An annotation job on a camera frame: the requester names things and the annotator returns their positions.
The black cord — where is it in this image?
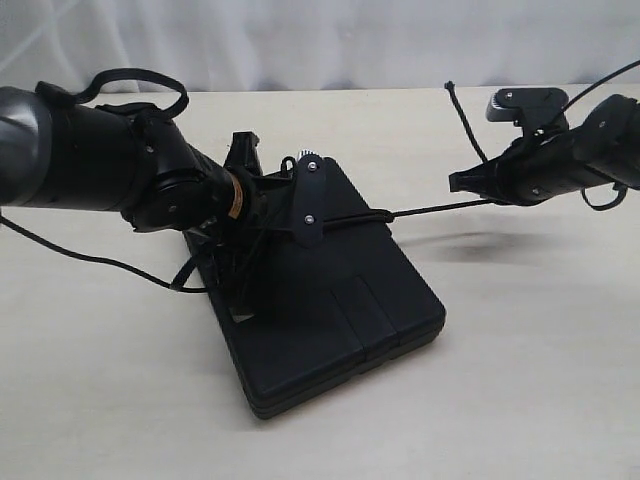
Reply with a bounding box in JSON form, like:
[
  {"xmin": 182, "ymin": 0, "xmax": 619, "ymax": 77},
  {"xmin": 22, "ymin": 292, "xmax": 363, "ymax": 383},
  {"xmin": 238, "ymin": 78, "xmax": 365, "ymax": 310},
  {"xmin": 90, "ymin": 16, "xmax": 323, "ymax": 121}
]
[{"xmin": 169, "ymin": 81, "xmax": 494, "ymax": 294}]

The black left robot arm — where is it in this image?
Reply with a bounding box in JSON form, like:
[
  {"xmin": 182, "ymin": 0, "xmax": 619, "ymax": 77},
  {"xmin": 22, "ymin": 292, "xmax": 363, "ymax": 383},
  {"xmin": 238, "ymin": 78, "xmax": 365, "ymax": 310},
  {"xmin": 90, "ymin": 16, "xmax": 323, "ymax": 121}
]
[{"xmin": 1, "ymin": 83, "xmax": 293, "ymax": 315}]

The white backdrop curtain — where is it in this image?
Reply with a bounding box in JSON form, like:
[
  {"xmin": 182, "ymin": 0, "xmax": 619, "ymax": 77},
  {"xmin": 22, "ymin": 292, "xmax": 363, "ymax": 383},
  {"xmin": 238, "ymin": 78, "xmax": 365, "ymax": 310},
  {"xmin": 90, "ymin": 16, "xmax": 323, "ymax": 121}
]
[{"xmin": 1, "ymin": 1, "xmax": 639, "ymax": 91}]

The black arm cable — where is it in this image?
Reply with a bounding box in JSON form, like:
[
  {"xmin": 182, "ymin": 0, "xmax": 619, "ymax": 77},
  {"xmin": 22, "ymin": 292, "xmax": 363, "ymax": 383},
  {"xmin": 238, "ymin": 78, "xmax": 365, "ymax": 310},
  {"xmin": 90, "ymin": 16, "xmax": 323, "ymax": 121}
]
[
  {"xmin": 0, "ymin": 69, "xmax": 206, "ymax": 294},
  {"xmin": 554, "ymin": 57, "xmax": 640, "ymax": 212}
]

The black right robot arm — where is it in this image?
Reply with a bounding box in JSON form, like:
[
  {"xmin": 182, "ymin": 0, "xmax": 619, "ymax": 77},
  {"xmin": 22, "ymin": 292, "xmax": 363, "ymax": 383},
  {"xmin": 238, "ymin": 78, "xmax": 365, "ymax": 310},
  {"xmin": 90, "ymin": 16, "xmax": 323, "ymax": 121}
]
[{"xmin": 449, "ymin": 94, "xmax": 639, "ymax": 207}]

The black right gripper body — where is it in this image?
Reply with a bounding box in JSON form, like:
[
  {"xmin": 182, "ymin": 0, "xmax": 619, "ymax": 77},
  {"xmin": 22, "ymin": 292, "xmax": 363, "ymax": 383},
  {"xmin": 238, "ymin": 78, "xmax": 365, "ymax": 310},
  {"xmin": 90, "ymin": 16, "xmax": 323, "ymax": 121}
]
[{"xmin": 491, "ymin": 132, "xmax": 588, "ymax": 206}]

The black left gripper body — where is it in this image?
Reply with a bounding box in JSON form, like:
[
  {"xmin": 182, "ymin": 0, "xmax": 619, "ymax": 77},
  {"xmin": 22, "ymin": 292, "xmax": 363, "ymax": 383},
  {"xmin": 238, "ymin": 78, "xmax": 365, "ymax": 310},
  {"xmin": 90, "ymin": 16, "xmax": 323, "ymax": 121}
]
[{"xmin": 222, "ymin": 131, "xmax": 298, "ymax": 256}]

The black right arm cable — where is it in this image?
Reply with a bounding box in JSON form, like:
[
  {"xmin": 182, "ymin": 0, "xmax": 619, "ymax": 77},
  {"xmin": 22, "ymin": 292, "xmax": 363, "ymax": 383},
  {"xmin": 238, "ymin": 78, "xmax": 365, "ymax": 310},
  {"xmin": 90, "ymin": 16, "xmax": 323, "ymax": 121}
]
[{"xmin": 554, "ymin": 57, "xmax": 640, "ymax": 212}]

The black plastic carrying case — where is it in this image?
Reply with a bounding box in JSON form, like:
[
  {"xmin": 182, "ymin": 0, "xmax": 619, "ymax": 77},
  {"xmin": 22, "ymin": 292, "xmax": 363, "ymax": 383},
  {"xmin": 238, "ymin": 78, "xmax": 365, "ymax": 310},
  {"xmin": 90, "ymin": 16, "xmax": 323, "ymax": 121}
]
[{"xmin": 182, "ymin": 157, "xmax": 447, "ymax": 420}]

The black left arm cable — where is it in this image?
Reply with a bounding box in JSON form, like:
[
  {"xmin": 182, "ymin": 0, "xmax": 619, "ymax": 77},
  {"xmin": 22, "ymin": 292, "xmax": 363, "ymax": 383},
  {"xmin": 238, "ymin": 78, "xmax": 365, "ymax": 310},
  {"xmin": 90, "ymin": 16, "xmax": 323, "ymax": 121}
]
[{"xmin": 0, "ymin": 69, "xmax": 206, "ymax": 294}]

